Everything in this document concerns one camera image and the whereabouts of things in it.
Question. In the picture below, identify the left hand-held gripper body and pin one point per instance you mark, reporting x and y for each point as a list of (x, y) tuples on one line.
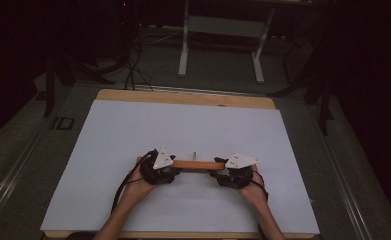
[(156, 170)]

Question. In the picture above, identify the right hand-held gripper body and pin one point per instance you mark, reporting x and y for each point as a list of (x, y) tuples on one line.
[(238, 176)]

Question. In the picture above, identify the wooden board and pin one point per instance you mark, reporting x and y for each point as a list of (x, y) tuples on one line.
[(198, 165)]

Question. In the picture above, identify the person's right hand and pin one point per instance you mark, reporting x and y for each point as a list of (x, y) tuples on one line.
[(256, 193)]

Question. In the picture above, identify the person's left hand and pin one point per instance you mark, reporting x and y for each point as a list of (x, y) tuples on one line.
[(136, 186)]

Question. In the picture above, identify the white table mat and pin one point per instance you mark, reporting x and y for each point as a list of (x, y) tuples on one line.
[(183, 126)]

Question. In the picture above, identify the wooden table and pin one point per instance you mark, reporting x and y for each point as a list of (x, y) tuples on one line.
[(183, 98)]

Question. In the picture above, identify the dark floor socket box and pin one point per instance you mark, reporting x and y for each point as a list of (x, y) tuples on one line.
[(63, 123)]

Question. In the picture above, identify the dark metal stand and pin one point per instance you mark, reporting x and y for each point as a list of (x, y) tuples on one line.
[(49, 86), (323, 100)]

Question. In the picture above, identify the white metal desk frame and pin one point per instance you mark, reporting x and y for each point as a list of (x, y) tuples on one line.
[(183, 50)]

